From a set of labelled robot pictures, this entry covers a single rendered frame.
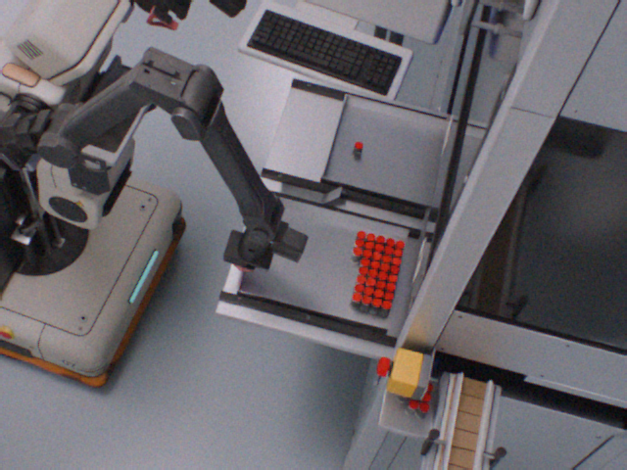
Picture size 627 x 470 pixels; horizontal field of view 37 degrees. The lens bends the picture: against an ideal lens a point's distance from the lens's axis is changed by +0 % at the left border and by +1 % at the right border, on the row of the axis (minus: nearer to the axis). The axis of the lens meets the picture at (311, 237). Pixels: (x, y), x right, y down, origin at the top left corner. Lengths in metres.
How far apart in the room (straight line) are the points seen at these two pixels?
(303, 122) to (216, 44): 1.35
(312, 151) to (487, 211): 0.90
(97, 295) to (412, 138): 1.03
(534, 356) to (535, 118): 0.72
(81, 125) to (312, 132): 0.74
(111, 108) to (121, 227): 1.23
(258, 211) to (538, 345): 0.59
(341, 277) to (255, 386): 0.90
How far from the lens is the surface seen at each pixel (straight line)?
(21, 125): 1.92
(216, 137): 1.62
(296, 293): 2.10
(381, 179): 2.27
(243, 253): 1.97
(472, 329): 1.82
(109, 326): 2.74
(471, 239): 1.54
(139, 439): 2.90
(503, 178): 1.40
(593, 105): 1.25
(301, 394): 2.95
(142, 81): 1.55
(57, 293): 2.79
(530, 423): 2.21
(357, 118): 2.37
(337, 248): 2.16
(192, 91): 1.55
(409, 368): 1.89
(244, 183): 1.72
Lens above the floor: 2.76
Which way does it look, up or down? 60 degrees down
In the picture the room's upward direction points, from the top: 11 degrees clockwise
